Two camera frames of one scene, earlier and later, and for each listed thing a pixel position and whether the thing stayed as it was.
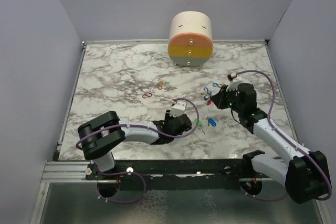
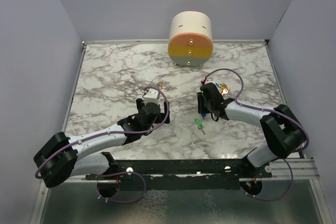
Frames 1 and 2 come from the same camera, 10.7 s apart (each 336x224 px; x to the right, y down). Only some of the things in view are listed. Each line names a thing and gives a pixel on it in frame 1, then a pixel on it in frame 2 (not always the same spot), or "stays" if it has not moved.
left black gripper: (168, 117) to (161, 116)
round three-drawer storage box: (190, 39) stays
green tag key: (200, 125) stays
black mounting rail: (130, 170) stays
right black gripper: (219, 98) to (201, 108)
